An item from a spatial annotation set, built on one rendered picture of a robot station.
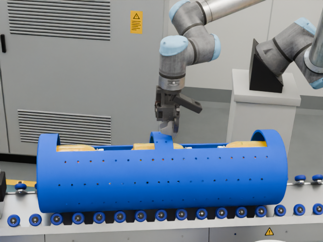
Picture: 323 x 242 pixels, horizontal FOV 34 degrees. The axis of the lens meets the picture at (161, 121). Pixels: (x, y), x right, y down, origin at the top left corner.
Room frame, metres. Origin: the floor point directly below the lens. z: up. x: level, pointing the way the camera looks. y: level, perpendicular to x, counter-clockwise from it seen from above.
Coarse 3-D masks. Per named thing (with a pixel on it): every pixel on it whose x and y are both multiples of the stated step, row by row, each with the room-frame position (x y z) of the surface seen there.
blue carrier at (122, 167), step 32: (64, 160) 1.50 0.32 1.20; (96, 160) 1.52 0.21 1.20; (128, 160) 1.75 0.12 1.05; (160, 160) 1.54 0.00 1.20; (192, 160) 1.55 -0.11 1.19; (224, 160) 1.57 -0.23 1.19; (256, 160) 1.58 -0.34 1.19; (64, 192) 1.45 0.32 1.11; (96, 192) 1.47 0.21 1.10; (128, 192) 1.48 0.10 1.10; (160, 192) 1.50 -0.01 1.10; (192, 192) 1.51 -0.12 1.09; (224, 192) 1.53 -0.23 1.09; (256, 192) 1.54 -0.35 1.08
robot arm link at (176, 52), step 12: (168, 36) 1.67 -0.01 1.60; (180, 36) 1.67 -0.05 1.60; (168, 48) 1.60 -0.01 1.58; (180, 48) 1.60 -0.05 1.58; (192, 48) 1.64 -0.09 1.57; (168, 60) 1.60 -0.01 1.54; (180, 60) 1.60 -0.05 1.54; (192, 60) 1.63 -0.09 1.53; (168, 72) 1.60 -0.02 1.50; (180, 72) 1.61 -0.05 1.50
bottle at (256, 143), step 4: (228, 144) 1.68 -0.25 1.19; (232, 144) 1.67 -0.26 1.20; (236, 144) 1.67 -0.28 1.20; (240, 144) 1.67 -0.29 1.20; (244, 144) 1.67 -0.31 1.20; (248, 144) 1.67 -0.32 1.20; (252, 144) 1.68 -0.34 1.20; (256, 144) 1.68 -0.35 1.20; (260, 144) 1.68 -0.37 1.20; (264, 144) 1.68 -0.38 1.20
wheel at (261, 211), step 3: (258, 207) 1.59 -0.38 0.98; (261, 207) 1.59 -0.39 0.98; (264, 207) 1.59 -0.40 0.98; (255, 210) 1.58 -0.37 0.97; (258, 210) 1.58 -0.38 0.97; (261, 210) 1.58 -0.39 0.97; (264, 210) 1.59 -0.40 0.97; (255, 213) 1.58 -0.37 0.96; (258, 213) 1.58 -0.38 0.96; (261, 213) 1.58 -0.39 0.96; (264, 213) 1.58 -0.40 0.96; (258, 216) 1.57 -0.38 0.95; (261, 216) 1.57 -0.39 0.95
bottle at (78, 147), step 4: (56, 148) 1.58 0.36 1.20; (60, 148) 1.58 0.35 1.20; (64, 148) 1.58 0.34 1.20; (68, 148) 1.59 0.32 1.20; (72, 148) 1.59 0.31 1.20; (76, 148) 1.59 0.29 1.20; (80, 148) 1.59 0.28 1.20; (84, 148) 1.59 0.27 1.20; (88, 148) 1.60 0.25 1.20; (92, 148) 1.61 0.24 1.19
